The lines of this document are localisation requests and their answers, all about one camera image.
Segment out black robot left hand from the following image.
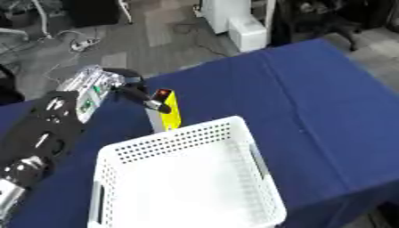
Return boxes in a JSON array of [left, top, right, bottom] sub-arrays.
[[101, 68, 174, 115]]

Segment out yellow and white box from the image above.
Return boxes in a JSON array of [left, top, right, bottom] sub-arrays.
[[143, 88, 184, 134]]

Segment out white power strip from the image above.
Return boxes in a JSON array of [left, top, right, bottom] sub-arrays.
[[69, 38, 102, 52]]

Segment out white perforated plastic basket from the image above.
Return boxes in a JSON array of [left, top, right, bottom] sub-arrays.
[[85, 115, 289, 228]]

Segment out white cabinet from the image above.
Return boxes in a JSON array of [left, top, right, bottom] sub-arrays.
[[199, 0, 276, 53]]

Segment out black office chair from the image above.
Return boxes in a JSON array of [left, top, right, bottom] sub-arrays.
[[269, 0, 396, 52]]

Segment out white cable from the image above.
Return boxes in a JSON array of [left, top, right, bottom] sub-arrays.
[[29, 0, 56, 41]]

